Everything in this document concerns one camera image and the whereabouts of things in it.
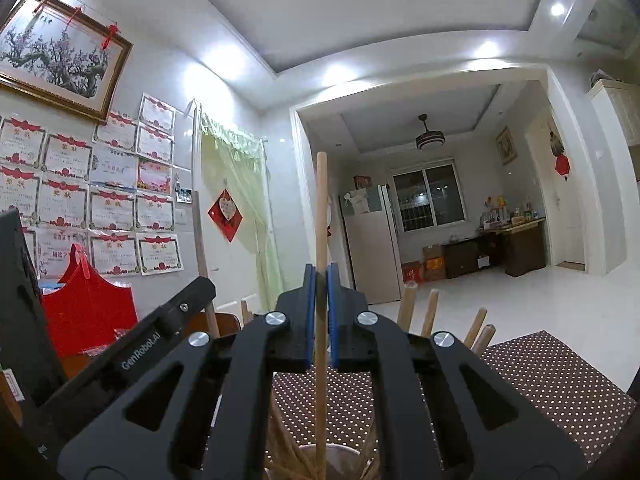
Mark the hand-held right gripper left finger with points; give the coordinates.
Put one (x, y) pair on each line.
(311, 320)

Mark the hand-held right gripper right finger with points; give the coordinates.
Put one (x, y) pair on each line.
(333, 320)

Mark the bunch of wooden chopsticks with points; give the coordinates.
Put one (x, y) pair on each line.
(406, 310)

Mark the single wooden chopstick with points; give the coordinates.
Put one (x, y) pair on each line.
(321, 210)

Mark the pink cup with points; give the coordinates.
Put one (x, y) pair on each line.
(345, 454)

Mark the red tote bag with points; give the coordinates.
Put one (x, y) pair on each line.
(90, 310)

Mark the white refrigerator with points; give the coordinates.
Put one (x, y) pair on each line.
(370, 250)

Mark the wooden chair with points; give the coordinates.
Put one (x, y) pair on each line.
(227, 324)

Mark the red cardboard box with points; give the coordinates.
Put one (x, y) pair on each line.
(412, 273)

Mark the white interior door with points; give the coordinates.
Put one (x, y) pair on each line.
(225, 272)
(565, 230)

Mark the brown cardboard box stack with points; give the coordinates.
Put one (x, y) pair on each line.
(434, 262)

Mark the red diamond door ornament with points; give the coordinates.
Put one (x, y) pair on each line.
(226, 215)

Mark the dark low cabinet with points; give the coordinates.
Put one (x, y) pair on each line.
(462, 260)

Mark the green sheer curtain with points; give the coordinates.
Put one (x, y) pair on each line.
(245, 185)

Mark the barred window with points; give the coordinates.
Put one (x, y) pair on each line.
(430, 195)

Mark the dark wooden desk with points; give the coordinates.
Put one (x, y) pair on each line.
(522, 250)

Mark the round ceiling fan lamp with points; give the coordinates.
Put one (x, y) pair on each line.
(429, 140)

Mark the cluster of desk bottles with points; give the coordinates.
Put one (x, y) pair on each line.
(510, 217)

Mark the brown polka dot table mat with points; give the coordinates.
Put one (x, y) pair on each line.
(550, 385)

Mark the red hanging door ornament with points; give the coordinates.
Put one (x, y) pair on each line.
(561, 162)

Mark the framed blossom painting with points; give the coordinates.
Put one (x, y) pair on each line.
(55, 55)

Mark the grey bundle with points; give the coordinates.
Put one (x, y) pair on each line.
(605, 77)

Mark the wall of award certificates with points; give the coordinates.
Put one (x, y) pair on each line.
(110, 200)

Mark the small wall photo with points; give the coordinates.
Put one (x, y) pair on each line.
(184, 194)

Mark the framed wall picture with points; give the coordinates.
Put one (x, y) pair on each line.
(505, 145)

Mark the white wall cabinets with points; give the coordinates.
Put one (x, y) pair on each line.
(620, 125)

